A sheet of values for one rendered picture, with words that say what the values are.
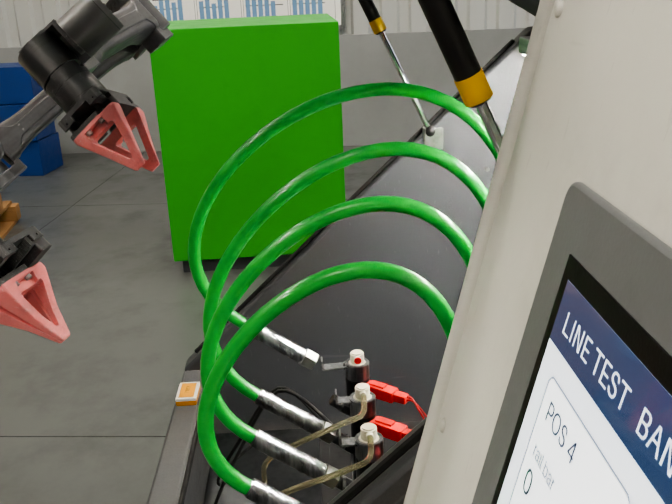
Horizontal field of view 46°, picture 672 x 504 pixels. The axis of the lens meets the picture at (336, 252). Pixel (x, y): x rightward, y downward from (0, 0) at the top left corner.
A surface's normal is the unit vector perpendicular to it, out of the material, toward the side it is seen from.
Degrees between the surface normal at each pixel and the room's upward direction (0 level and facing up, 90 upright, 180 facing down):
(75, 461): 0
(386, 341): 90
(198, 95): 90
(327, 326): 90
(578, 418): 76
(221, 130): 90
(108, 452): 0
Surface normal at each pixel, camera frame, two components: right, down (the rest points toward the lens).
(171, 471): -0.04, -0.94
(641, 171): -0.98, -0.17
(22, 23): -0.07, 0.33
